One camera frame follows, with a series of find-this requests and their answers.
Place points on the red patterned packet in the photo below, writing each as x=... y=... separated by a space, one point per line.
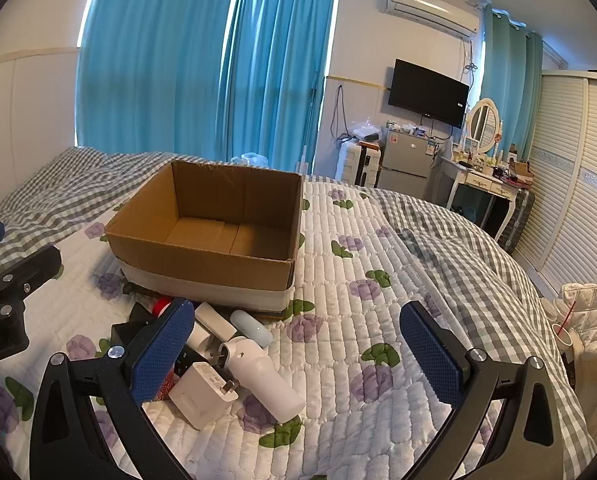
x=163 y=390

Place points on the red capped item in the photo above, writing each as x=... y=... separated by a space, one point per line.
x=161 y=305

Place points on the white dressing table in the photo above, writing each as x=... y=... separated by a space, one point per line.
x=478 y=177

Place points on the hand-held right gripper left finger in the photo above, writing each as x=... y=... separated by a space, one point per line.
x=163 y=350

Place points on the brown cardboard box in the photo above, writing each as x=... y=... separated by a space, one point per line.
x=203 y=270

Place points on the cup with red straw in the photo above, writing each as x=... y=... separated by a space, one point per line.
x=564 y=335

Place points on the narrow blue curtain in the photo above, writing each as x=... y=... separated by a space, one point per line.
x=278 y=70

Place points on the grey suitcase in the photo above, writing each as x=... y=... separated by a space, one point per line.
x=521 y=220

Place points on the oval white mirror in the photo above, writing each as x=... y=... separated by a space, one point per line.
x=483 y=125

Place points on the wide blue curtain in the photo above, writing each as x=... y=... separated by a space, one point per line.
x=148 y=60

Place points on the white slatted wardrobe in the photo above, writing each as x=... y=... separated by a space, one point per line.
x=573 y=170

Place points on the grey checked bedsheet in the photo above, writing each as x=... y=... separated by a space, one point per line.
x=53 y=185

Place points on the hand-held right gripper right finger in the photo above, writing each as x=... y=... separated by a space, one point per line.
x=428 y=355

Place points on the black wall television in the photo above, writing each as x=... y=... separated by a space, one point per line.
x=426 y=92

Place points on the black grey power adapter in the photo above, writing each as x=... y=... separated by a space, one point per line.
x=188 y=362

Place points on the white plastic bag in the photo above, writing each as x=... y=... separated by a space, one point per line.
x=251 y=158

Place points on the white rectangular block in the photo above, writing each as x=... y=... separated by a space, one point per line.
x=213 y=325

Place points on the brown small box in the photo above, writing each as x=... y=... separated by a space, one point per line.
x=521 y=169

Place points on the white air conditioner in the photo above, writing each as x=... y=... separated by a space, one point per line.
x=428 y=10

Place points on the silver small fridge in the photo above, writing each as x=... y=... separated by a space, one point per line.
x=406 y=160

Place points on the clear plastic bag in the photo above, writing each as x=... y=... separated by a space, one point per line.
x=366 y=130

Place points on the white headboard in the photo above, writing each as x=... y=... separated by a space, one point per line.
x=28 y=125

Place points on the black box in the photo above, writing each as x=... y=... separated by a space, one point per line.
x=127 y=332

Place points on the white floral quilted mat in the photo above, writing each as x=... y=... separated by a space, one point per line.
x=353 y=285

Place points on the teal curtain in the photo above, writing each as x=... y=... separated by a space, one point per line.
x=503 y=75

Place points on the white suitcase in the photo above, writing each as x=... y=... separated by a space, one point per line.
x=356 y=165

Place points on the light blue oval case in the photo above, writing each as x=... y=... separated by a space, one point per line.
x=251 y=327

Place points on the white plug power adapter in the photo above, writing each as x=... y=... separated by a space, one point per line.
x=198 y=390

